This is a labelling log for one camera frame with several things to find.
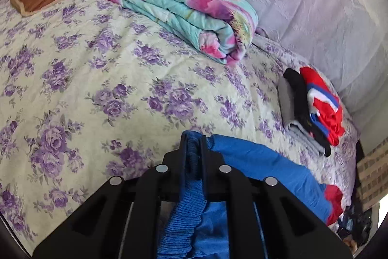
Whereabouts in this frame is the folded grey garment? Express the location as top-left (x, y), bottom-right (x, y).
top-left (278, 77), bottom-right (325, 156)

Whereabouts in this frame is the lavender lace cover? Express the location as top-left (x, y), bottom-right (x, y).
top-left (117, 0), bottom-right (388, 138)

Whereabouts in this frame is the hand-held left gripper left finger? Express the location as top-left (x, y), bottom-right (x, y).
top-left (32, 131), bottom-right (194, 259)

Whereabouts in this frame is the blue sweater with red trim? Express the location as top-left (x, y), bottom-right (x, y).
top-left (157, 130), bottom-right (344, 259)

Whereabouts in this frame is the purple floral bed sheet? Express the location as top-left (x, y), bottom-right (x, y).
top-left (0, 0), bottom-right (361, 253)

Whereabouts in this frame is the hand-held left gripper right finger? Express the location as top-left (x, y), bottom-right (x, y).
top-left (198, 135), bottom-right (354, 259)

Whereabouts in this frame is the beige checkered curtain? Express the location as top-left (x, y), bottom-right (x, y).
top-left (356, 145), bottom-right (388, 212)

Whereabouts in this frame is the folded teal pink floral quilt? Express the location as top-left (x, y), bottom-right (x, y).
top-left (102, 0), bottom-right (259, 66)

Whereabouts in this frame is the folded red white blue garment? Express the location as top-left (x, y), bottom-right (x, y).
top-left (299, 66), bottom-right (345, 147)

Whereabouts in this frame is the folded black garment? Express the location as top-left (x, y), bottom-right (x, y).
top-left (283, 68), bottom-right (332, 157)

